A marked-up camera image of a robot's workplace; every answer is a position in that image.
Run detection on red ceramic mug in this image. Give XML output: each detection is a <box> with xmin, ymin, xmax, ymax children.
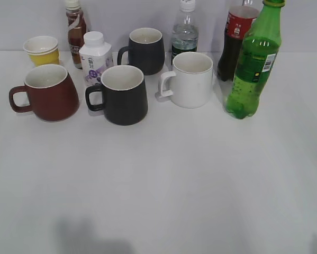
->
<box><xmin>8</xmin><ymin>64</ymin><xmax>79</xmax><ymax>122</ymax></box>

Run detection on green plastic soda bottle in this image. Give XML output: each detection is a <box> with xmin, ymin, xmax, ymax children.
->
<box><xmin>225</xmin><ymin>0</ymin><xmax>285</xmax><ymax>119</ymax></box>

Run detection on yellow paper cup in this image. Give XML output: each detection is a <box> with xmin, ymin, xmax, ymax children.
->
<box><xmin>23</xmin><ymin>35</ymin><xmax>60</xmax><ymax>67</ymax></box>

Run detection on black mug front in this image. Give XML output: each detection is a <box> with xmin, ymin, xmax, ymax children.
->
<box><xmin>85</xmin><ymin>65</ymin><xmax>148</xmax><ymax>126</ymax></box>

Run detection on white ceramic mug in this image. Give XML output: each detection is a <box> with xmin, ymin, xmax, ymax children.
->
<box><xmin>156</xmin><ymin>52</ymin><xmax>213</xmax><ymax>109</ymax></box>

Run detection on dark mug rear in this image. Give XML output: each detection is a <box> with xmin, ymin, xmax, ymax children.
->
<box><xmin>117</xmin><ymin>28</ymin><xmax>165</xmax><ymax>76</ymax></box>

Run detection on white yogurt drink bottle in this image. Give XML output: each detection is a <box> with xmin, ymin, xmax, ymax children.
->
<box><xmin>79</xmin><ymin>31</ymin><xmax>114</xmax><ymax>87</ymax></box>

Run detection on clear water bottle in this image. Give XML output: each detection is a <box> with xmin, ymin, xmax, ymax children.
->
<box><xmin>171</xmin><ymin>0</ymin><xmax>198</xmax><ymax>64</ymax></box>

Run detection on brown coffee drink bottle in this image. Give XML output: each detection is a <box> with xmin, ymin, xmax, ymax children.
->
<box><xmin>65</xmin><ymin>0</ymin><xmax>87</xmax><ymax>69</ymax></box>

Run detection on cola bottle red label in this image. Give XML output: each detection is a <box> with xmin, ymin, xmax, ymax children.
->
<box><xmin>217</xmin><ymin>1</ymin><xmax>260</xmax><ymax>81</ymax></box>

